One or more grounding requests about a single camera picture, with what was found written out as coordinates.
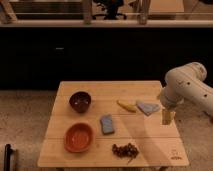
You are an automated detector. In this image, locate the black office chair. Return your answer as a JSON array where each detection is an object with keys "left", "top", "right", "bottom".
[{"left": 93, "top": 0, "right": 127, "bottom": 20}]

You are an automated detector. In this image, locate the wooden table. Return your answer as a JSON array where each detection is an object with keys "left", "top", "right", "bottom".
[{"left": 38, "top": 81, "right": 189, "bottom": 168}]

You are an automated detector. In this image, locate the yellow banana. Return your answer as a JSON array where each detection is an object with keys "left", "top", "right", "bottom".
[{"left": 117, "top": 100, "right": 137, "bottom": 113}]

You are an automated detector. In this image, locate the wooden railing shelf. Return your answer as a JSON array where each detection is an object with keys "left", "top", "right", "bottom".
[{"left": 0, "top": 0, "right": 213, "bottom": 28}]

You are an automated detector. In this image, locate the grey blue cloth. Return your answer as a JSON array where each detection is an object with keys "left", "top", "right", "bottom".
[{"left": 136, "top": 101, "right": 160, "bottom": 116}]

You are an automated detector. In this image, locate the dark grape bunch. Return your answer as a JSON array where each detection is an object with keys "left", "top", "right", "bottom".
[{"left": 112, "top": 143, "right": 139, "bottom": 162}]

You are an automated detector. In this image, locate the black object at floor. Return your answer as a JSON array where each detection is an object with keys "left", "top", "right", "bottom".
[{"left": 3, "top": 144, "right": 14, "bottom": 171}]

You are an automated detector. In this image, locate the orange bowl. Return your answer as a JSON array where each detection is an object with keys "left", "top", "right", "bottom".
[{"left": 64, "top": 123, "right": 94, "bottom": 153}]

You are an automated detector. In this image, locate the blue sponge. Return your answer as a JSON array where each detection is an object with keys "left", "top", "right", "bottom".
[{"left": 100, "top": 115, "right": 115, "bottom": 135}]

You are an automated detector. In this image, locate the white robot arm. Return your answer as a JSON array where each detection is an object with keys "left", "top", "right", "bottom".
[{"left": 159, "top": 62, "right": 213, "bottom": 125}]

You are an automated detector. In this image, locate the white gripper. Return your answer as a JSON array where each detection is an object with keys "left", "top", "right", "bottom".
[{"left": 158, "top": 87, "right": 183, "bottom": 125}]

